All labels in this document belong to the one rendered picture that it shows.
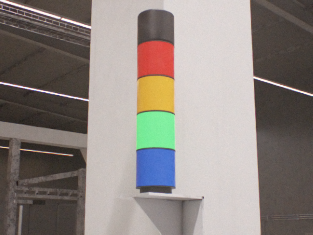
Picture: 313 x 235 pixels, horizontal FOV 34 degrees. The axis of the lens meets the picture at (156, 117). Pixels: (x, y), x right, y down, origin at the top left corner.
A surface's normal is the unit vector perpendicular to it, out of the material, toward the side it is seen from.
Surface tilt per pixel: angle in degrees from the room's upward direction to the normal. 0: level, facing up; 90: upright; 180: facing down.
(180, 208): 90
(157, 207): 90
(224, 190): 90
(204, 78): 90
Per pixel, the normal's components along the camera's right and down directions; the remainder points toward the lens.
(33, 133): 0.64, -0.18
